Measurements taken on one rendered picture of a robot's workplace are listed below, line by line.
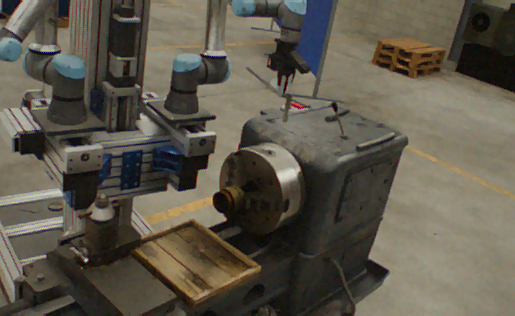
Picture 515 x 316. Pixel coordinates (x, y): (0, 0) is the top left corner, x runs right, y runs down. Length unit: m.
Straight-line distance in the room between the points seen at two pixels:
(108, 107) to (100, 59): 0.19
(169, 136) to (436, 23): 10.53
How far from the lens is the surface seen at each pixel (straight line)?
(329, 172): 1.83
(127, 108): 2.26
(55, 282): 1.67
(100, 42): 2.20
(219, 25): 2.27
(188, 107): 2.24
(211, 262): 1.82
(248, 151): 1.83
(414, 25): 12.65
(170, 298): 1.53
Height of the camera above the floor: 1.96
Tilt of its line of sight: 24 degrees down
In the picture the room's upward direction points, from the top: 11 degrees clockwise
